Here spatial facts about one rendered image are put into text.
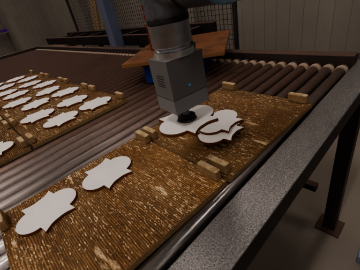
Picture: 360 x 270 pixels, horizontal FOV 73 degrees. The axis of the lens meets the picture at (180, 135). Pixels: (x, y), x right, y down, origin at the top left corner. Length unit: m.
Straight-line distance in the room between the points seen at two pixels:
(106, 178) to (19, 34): 10.50
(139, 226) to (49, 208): 0.23
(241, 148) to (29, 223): 0.51
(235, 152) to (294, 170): 0.14
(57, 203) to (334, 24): 4.12
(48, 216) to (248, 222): 0.42
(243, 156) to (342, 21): 3.79
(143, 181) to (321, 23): 4.00
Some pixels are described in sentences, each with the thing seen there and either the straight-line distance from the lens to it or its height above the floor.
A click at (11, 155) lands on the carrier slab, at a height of 0.94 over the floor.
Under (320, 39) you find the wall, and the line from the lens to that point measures 4.40.
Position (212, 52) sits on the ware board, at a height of 1.04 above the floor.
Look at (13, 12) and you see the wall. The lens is 11.06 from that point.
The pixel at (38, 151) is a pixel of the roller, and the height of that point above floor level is 0.92.
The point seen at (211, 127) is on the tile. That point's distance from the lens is 0.67.
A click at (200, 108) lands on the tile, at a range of 0.56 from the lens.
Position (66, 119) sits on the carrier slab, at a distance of 1.07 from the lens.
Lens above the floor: 1.31
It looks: 31 degrees down
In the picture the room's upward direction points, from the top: 12 degrees counter-clockwise
